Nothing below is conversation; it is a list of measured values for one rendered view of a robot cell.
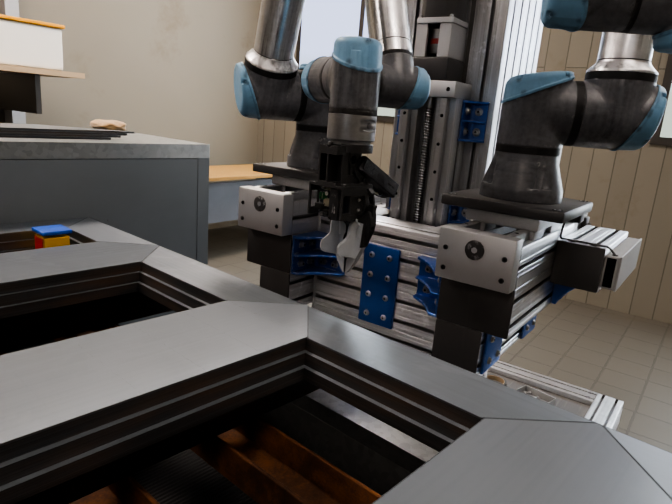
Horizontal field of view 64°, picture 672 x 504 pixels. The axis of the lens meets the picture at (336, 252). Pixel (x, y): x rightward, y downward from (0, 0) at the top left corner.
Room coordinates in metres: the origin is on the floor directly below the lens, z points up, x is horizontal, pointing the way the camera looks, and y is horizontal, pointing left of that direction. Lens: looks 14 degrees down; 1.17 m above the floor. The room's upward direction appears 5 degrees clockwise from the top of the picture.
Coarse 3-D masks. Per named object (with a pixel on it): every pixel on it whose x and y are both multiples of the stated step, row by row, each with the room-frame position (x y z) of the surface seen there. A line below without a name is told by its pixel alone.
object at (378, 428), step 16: (304, 400) 0.86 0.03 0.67; (320, 400) 0.85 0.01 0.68; (336, 400) 0.85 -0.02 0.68; (320, 416) 0.84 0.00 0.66; (336, 416) 0.81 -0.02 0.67; (352, 416) 0.81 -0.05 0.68; (368, 416) 0.81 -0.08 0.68; (352, 432) 0.79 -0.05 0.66; (368, 432) 0.77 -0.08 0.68; (384, 432) 0.77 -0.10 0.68; (400, 432) 0.77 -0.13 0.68; (384, 448) 0.75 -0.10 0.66; (400, 448) 0.73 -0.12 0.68; (416, 448) 0.73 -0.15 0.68; (400, 464) 0.73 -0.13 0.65; (416, 464) 0.71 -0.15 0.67
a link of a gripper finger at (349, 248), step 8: (352, 224) 0.84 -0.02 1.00; (360, 224) 0.85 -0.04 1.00; (352, 232) 0.84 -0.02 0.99; (360, 232) 0.85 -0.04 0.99; (344, 240) 0.83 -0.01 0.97; (352, 240) 0.85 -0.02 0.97; (360, 240) 0.85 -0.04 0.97; (344, 248) 0.83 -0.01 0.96; (352, 248) 0.85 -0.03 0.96; (360, 248) 0.85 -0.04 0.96; (344, 256) 0.84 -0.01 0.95; (352, 256) 0.85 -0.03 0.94; (360, 256) 0.86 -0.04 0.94; (352, 264) 0.86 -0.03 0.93
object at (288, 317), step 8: (240, 304) 0.79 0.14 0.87; (248, 304) 0.79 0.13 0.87; (256, 304) 0.80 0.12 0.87; (264, 304) 0.80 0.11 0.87; (272, 304) 0.80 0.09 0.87; (280, 304) 0.80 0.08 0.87; (256, 312) 0.76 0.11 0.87; (264, 312) 0.76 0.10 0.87; (272, 312) 0.77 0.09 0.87; (280, 312) 0.77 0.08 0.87; (288, 312) 0.77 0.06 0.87; (296, 312) 0.78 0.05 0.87; (272, 320) 0.74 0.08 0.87; (280, 320) 0.74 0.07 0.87; (288, 320) 0.74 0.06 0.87; (296, 320) 0.74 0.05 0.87; (304, 320) 0.75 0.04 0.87; (296, 328) 0.71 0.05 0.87; (304, 328) 0.71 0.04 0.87
